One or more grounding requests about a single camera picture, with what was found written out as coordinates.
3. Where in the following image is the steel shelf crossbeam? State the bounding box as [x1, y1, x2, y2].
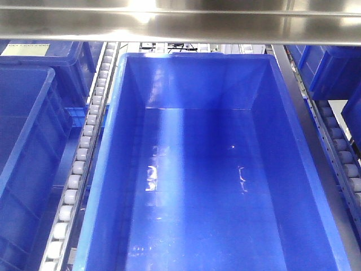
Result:
[1, 1, 360, 46]

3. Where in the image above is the large blue bin centre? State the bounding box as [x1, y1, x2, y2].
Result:
[73, 54, 351, 270]

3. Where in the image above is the blue bin far left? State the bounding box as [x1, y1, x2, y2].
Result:
[0, 41, 96, 108]

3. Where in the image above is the blue bin right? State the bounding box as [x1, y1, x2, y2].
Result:
[286, 45, 360, 100]

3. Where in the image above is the right white roller track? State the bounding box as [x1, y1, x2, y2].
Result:
[284, 45, 361, 215]

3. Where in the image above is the white roller track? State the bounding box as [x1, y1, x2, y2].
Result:
[284, 45, 361, 215]
[39, 42, 121, 270]

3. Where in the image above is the left white roller track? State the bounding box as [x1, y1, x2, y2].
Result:
[39, 42, 121, 270]

